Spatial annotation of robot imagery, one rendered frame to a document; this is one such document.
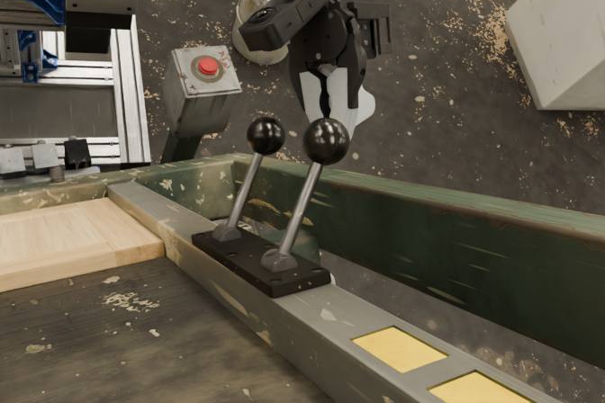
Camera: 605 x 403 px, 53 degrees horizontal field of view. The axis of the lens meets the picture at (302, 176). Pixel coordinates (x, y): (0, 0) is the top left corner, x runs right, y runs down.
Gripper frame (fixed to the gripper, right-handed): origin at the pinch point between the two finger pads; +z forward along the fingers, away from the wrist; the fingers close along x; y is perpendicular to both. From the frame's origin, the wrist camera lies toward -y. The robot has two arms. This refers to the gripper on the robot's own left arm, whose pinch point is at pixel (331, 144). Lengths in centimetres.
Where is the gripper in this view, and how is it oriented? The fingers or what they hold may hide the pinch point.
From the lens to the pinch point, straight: 62.3
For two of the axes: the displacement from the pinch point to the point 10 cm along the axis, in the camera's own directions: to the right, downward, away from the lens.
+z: 1.0, 9.8, 1.6
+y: 6.6, -1.9, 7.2
